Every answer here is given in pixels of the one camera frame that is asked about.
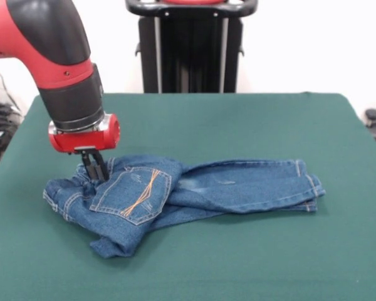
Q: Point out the dark green table cloth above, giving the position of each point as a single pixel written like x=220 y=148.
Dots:
x=206 y=266

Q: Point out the blue denim jeans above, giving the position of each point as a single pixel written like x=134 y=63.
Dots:
x=238 y=188

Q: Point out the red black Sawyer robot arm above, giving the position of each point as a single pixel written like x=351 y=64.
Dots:
x=56 y=47

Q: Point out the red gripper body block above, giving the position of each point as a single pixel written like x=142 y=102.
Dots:
x=84 y=141

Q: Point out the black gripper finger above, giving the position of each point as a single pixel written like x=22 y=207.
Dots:
x=88 y=166
x=101 y=169

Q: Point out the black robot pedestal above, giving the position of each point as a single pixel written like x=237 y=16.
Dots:
x=191 y=53

